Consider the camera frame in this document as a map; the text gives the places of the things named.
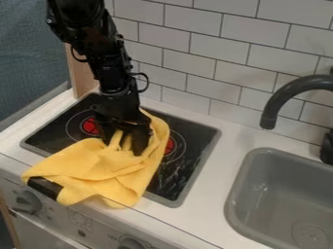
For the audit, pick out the toy stove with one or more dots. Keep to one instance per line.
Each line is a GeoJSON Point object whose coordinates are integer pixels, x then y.
{"type": "Point", "coordinates": [125, 142]}

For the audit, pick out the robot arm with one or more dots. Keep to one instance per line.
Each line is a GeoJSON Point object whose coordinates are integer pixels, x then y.
{"type": "Point", "coordinates": [93, 35]}

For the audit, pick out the tap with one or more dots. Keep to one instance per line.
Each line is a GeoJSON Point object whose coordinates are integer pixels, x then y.
{"type": "Point", "coordinates": [299, 107]}

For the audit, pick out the toy sink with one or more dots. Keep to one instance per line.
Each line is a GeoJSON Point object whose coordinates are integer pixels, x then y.
{"type": "Point", "coordinates": [282, 201]}

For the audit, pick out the yellow cloth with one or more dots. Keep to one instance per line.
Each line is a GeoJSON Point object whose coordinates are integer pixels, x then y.
{"type": "Point", "coordinates": [102, 168]}

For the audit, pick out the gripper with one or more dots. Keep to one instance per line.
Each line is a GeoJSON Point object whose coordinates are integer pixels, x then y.
{"type": "Point", "coordinates": [118, 108]}

